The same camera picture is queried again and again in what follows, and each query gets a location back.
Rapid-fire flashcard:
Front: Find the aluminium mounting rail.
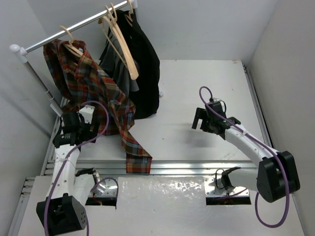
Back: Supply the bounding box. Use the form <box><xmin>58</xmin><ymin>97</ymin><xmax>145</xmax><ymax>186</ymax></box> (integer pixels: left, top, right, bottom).
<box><xmin>22</xmin><ymin>159</ymin><xmax>291</xmax><ymax>197</ymax></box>

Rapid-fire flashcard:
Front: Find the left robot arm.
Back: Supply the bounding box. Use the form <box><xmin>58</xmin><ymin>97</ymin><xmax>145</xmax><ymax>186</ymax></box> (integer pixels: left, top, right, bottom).
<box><xmin>36</xmin><ymin>109</ymin><xmax>99</xmax><ymax>236</ymax></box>

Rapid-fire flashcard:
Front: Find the metal rack upright pole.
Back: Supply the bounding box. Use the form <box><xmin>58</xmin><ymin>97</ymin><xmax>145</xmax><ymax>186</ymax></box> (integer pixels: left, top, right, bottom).
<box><xmin>24</xmin><ymin>61</ymin><xmax>63</xmax><ymax>117</ymax></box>

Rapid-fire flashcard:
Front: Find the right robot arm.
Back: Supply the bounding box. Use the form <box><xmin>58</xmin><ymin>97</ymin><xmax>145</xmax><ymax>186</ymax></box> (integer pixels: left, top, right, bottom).
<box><xmin>192</xmin><ymin>101</ymin><xmax>301</xmax><ymax>203</ymax></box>

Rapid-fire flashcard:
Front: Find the plaid flannel shirt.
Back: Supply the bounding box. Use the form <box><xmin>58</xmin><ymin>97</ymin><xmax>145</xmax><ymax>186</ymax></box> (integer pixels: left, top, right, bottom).
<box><xmin>43</xmin><ymin>39</ymin><xmax>152</xmax><ymax>174</ymax></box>

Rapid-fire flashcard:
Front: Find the beige hanger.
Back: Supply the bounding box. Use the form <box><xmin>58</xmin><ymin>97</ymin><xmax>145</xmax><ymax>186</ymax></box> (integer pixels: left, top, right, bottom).
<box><xmin>98</xmin><ymin>5</ymin><xmax>135</xmax><ymax>81</ymax></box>
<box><xmin>103</xmin><ymin>3</ymin><xmax>139</xmax><ymax>80</ymax></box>
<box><xmin>59</xmin><ymin>26</ymin><xmax>83</xmax><ymax>58</ymax></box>
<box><xmin>124</xmin><ymin>0</ymin><xmax>134</xmax><ymax>27</ymax></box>

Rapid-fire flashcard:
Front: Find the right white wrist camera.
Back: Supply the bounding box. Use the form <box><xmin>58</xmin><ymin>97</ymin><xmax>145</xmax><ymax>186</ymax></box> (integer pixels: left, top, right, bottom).
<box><xmin>209</xmin><ymin>98</ymin><xmax>225</xmax><ymax>105</ymax></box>

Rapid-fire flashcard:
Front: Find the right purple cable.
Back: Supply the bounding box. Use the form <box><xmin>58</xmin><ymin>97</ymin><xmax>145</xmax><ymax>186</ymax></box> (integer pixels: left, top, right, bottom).
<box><xmin>198</xmin><ymin>86</ymin><xmax>290</xmax><ymax>228</ymax></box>

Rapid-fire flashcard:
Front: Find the beige hanger under black garment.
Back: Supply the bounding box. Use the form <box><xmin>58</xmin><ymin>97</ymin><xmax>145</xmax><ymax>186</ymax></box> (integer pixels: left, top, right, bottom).
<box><xmin>124</xmin><ymin>0</ymin><xmax>134</xmax><ymax>27</ymax></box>

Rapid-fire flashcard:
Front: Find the grey pleated skirt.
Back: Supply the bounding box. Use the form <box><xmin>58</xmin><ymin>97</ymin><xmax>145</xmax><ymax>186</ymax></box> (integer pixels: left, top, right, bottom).
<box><xmin>99</xmin><ymin>32</ymin><xmax>139</xmax><ymax>96</ymax></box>

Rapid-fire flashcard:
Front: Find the metal clothes rack rail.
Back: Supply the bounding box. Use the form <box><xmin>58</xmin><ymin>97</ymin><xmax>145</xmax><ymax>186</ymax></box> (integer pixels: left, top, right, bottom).
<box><xmin>9</xmin><ymin>0</ymin><xmax>138</xmax><ymax>63</ymax></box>

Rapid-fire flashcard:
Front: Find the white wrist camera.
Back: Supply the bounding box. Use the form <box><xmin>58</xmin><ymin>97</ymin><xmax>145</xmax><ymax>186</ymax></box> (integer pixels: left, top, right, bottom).
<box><xmin>79</xmin><ymin>105</ymin><xmax>95</xmax><ymax>124</ymax></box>
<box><xmin>209</xmin><ymin>98</ymin><xmax>225</xmax><ymax>105</ymax></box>

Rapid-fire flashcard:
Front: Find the white front cover board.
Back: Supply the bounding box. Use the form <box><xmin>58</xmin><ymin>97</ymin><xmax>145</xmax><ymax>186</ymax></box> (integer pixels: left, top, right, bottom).
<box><xmin>17</xmin><ymin>176</ymin><xmax>306</xmax><ymax>236</ymax></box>

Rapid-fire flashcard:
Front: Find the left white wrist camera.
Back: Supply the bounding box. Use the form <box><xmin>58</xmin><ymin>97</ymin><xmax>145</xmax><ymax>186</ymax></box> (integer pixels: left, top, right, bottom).
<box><xmin>79</xmin><ymin>105</ymin><xmax>95</xmax><ymax>124</ymax></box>

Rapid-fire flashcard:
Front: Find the black hanging garment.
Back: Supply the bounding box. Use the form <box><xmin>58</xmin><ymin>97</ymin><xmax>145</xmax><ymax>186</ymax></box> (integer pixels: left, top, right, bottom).
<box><xmin>99</xmin><ymin>9</ymin><xmax>161</xmax><ymax>120</ymax></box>

